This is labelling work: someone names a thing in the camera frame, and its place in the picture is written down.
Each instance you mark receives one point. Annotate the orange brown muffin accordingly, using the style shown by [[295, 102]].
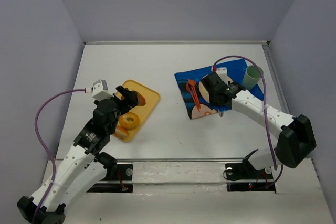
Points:
[[141, 100]]

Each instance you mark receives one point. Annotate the glazed ring donut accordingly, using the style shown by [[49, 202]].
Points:
[[129, 120]]

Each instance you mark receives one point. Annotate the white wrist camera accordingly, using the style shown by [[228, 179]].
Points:
[[222, 73], [100, 90]]

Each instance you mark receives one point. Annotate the orange plastic spoon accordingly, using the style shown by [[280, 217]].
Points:
[[193, 87]]

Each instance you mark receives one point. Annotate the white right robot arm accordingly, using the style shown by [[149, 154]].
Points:
[[295, 137]]

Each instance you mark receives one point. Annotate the pink round bun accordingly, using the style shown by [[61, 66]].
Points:
[[121, 133]]

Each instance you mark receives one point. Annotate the light green cup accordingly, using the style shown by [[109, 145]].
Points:
[[252, 76]]

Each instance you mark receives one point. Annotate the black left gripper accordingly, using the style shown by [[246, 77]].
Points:
[[126, 97]]

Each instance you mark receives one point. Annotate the beige bird plate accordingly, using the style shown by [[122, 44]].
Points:
[[203, 91]]

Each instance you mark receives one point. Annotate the blue patterned placemat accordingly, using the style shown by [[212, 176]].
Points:
[[236, 70]]

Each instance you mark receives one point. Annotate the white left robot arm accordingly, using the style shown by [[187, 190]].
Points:
[[85, 164]]

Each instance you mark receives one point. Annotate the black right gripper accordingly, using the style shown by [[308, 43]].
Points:
[[214, 93]]

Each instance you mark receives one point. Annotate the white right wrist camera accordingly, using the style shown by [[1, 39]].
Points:
[[222, 73]]

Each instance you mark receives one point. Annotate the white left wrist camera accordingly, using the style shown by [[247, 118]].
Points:
[[100, 90]]

